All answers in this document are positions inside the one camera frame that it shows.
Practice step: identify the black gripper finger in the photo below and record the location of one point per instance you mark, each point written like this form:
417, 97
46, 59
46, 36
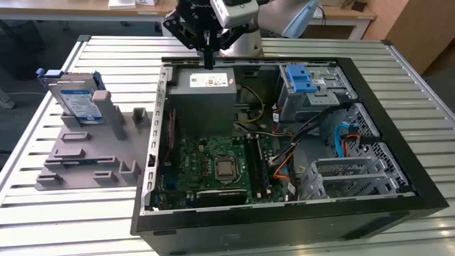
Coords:
185, 36
231, 40

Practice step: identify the hard disk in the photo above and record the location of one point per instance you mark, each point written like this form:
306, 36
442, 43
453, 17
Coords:
77, 101

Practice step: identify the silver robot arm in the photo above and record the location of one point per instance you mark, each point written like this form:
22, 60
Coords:
249, 45

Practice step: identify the metal disk bay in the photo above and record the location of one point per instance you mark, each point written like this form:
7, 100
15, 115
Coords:
351, 160

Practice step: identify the white labelled box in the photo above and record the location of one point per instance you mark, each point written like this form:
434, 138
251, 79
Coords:
146, 2

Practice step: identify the white cardboard box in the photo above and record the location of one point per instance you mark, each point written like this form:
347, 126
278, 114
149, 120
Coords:
121, 5

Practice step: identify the blue plastic drive latch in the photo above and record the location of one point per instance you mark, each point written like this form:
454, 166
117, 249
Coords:
298, 80

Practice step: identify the grey power supply unit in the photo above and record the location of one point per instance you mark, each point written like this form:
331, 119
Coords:
203, 112

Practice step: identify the wooden desk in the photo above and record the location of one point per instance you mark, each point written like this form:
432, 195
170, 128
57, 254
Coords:
71, 12

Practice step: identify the metal optical drive cage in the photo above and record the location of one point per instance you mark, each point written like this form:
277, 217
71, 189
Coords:
319, 100

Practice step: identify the CPU socket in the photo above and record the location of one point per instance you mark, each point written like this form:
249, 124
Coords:
227, 156

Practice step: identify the green motherboard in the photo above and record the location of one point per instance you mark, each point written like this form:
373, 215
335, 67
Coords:
194, 160

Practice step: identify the black office chair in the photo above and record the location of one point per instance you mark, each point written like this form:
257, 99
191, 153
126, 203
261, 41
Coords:
22, 48

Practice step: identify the black RAM slot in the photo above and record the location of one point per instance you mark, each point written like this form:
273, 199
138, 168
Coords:
251, 165

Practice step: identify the silver CPU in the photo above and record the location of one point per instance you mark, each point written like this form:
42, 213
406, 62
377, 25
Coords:
226, 169

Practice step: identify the installed RAM stick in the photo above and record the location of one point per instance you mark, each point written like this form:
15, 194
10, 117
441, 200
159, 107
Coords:
263, 170

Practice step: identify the grey parts rack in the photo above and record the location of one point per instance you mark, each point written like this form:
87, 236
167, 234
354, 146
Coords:
97, 160

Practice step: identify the black graphics card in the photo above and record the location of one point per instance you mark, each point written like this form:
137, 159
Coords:
221, 198

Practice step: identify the black PC case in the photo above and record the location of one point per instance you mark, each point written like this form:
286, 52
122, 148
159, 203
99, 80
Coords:
249, 229

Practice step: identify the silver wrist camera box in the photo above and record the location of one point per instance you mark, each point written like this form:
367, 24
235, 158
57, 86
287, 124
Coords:
238, 14

